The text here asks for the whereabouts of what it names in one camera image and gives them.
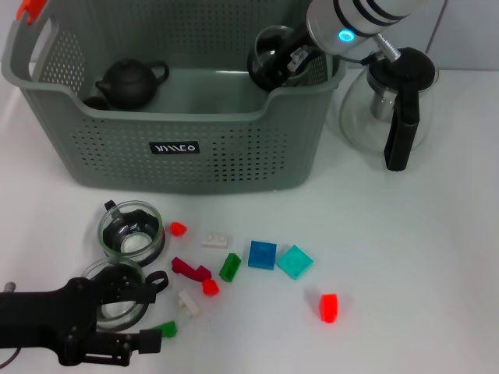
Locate green two-stud brick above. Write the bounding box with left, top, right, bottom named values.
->
left=154, top=319, right=179, bottom=339

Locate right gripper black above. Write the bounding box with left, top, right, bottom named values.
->
left=272, top=26, right=313, bottom=82

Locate white two-stud brick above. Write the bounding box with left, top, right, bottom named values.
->
left=177, top=290, right=203, bottom=319

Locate white two-stud flat plate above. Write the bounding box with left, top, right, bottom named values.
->
left=201, top=233, right=230, bottom=249

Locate orange bin handle latch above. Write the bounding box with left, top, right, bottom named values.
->
left=15, top=0, right=47, bottom=23

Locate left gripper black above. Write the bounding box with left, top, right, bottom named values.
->
left=0, top=270, right=161, bottom=367

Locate green slope block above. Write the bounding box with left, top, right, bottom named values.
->
left=218, top=252, right=242, bottom=282

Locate grey perforated storage bin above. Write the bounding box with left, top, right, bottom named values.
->
left=0, top=0, right=349, bottom=195

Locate blue square plate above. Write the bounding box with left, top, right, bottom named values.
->
left=247, top=240, right=278, bottom=270

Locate dark red curved block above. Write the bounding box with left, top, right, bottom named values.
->
left=170, top=256, right=213, bottom=282

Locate teal square plate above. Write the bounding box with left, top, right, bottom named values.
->
left=276, top=244, right=314, bottom=281

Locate dark clay teapot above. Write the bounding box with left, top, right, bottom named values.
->
left=95, top=58, right=172, bottom=112

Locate glass teacup with black sleeve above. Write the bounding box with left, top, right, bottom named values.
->
left=80, top=259, right=169, bottom=332
left=97, top=199, right=167, bottom=268
left=247, top=25, right=327, bottom=93

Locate glass carafe with black handle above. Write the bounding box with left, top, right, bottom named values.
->
left=338, top=46, right=440, bottom=172

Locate tall orange-red block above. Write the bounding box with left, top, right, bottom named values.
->
left=320, top=293, right=339, bottom=324

